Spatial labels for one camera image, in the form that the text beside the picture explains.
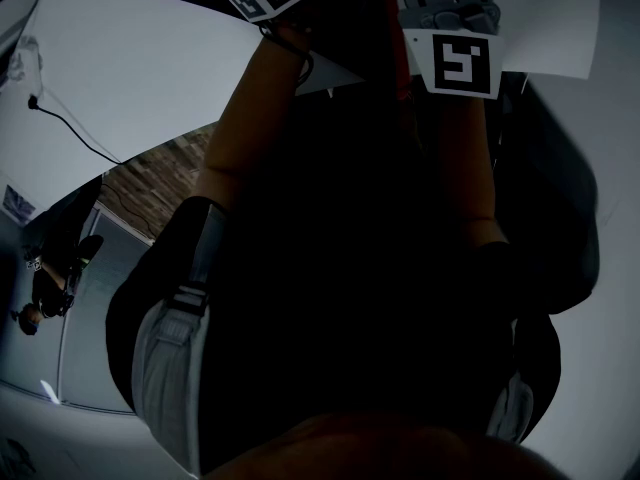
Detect printed picture card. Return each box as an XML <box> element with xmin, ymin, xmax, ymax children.
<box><xmin>1</xmin><ymin>184</ymin><xmax>37</xmax><ymax>225</ymax></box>

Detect white paper sheet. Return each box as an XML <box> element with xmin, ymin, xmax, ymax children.
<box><xmin>491</xmin><ymin>0</ymin><xmax>602</xmax><ymax>81</ymax></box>

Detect person's face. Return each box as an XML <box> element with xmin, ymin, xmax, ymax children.
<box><xmin>199</xmin><ymin>411</ymin><xmax>571</xmax><ymax>480</ymax></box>

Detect black wrist cord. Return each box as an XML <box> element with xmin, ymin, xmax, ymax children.
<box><xmin>258</xmin><ymin>24</ymin><xmax>316</xmax><ymax>88</ymax></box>

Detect black table cable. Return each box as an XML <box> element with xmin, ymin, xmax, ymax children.
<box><xmin>26</xmin><ymin>94</ymin><xmax>125</xmax><ymax>166</ymax></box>

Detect person's left forearm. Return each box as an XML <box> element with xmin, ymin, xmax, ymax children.
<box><xmin>192</xmin><ymin>21</ymin><xmax>315</xmax><ymax>215</ymax></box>

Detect grey backpack strap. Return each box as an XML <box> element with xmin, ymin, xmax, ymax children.
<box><xmin>486</xmin><ymin>317</ymin><xmax>536</xmax><ymax>444</ymax></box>
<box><xmin>131</xmin><ymin>202</ymin><xmax>227</xmax><ymax>475</ymax></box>

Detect person's black shirt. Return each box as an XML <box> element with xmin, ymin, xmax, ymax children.
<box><xmin>104</xmin><ymin>92</ymin><xmax>566</xmax><ymax>474</ymax></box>

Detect person's right forearm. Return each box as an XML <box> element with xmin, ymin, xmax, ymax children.
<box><xmin>434</xmin><ymin>92</ymin><xmax>509</xmax><ymax>249</ymax></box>

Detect black floor cable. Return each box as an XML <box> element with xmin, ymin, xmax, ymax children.
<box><xmin>106</xmin><ymin>181</ymin><xmax>157</xmax><ymax>240</ymax></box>

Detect dark grey desk mat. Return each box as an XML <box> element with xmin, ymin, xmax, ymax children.
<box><xmin>58</xmin><ymin>207</ymin><xmax>154</xmax><ymax>413</ymax></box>

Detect clear plastic bag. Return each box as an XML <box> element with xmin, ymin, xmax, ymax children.
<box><xmin>0</xmin><ymin>34</ymin><xmax>45</xmax><ymax>95</ymax></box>

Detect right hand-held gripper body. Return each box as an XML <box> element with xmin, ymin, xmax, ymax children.
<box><xmin>397</xmin><ymin>0</ymin><xmax>506</xmax><ymax>101</ymax></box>

